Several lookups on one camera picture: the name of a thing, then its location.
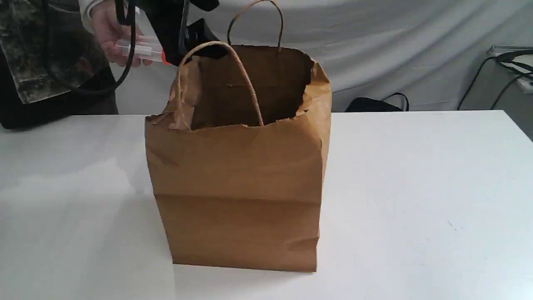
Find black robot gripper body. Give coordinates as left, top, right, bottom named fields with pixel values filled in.
left=137, top=0, right=220, bottom=66

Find brown paper bag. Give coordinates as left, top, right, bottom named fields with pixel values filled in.
left=144, top=0, right=332, bottom=273

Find white sleeve forearm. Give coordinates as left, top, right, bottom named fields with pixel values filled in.
left=78, top=0, right=104, bottom=34

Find black bag behind table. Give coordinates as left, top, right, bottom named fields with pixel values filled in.
left=345, top=92, right=411, bottom=113

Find person's left hand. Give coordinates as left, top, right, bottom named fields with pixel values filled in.
left=89, top=0, right=131, bottom=67

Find camouflage jacket person torso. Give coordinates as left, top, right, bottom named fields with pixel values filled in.
left=0, top=0, right=118, bottom=130

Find grey draped backdrop cloth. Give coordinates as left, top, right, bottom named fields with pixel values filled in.
left=116, top=0, right=532, bottom=115

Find grey equipment at right edge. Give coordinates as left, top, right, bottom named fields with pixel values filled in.
left=487, top=45, right=533, bottom=94

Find black cables at right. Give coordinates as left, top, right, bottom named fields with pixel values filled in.
left=457, top=50, right=533, bottom=111

